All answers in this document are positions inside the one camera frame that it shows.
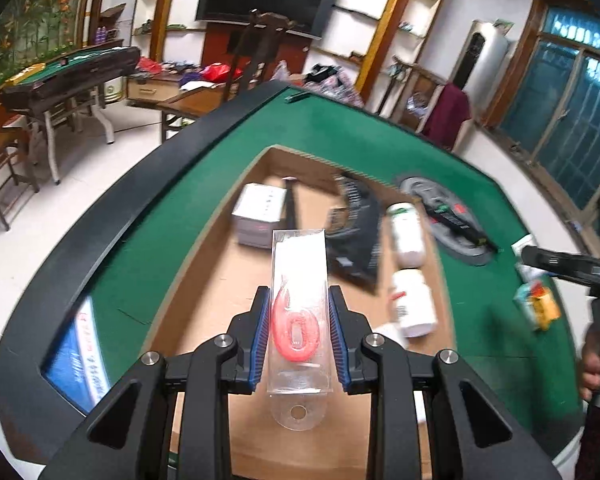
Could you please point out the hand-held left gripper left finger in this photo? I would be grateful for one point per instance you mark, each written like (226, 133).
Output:
(261, 340)

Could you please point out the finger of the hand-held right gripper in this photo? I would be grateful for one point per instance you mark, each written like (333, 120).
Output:
(542, 260)

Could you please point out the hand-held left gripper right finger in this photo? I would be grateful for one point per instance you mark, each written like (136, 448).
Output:
(339, 340)

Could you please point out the teal packet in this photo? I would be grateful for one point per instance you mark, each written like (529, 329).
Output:
(525, 255)

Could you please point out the red number candle clear pack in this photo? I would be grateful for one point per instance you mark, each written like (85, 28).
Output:
(297, 330)

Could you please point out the yellow snack packet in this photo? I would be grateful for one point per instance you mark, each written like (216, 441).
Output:
(542, 310)

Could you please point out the brown cardboard box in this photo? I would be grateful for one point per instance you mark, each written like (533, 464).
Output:
(220, 310)

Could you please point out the black marker with yellow end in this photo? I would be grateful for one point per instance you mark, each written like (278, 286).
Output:
(472, 235)

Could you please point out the white bottle with red label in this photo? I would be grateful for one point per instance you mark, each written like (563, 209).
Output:
(417, 310)

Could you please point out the black snack packet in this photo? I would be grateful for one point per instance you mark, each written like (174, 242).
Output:
(355, 240)

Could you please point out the black marker with green band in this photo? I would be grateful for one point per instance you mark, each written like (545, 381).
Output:
(442, 210)

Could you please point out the white bottle with stained neck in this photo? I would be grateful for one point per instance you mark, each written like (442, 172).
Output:
(405, 235)

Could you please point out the black marker with pink end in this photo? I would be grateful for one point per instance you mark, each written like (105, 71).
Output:
(291, 210)

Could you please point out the white and red medicine box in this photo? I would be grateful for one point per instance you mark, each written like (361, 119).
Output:
(257, 205)

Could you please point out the person's right hand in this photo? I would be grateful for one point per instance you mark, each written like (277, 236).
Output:
(595, 367)

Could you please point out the green framed window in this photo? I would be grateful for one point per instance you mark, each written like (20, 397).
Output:
(565, 105)

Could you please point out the maroon cloth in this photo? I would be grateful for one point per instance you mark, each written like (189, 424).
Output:
(447, 115)

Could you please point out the blue printed sheet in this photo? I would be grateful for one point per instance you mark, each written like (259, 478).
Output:
(77, 355)

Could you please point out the white standing air conditioner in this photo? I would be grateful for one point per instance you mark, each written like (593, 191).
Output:
(482, 70)

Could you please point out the carved wooden chair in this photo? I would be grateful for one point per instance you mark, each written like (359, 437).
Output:
(405, 90)

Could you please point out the floral bag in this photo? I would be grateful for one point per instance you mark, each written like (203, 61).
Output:
(335, 85)

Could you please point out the low wooden table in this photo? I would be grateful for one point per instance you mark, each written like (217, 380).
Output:
(180, 97)

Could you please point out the white plastic bag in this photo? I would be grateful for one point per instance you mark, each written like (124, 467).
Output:
(285, 71)

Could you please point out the red plastic bag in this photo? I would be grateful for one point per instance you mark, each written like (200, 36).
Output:
(149, 66)
(220, 72)

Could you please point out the dark wooden chair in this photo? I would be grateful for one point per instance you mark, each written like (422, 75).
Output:
(260, 50)

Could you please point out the small wooden chair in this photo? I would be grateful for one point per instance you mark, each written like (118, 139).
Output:
(5, 160)

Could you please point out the black folding game table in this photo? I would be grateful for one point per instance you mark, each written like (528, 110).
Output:
(70, 75)

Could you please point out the purple bottles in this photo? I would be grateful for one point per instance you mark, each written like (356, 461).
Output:
(100, 34)

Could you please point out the floral wall poster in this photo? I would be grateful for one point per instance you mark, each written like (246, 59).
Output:
(25, 20)

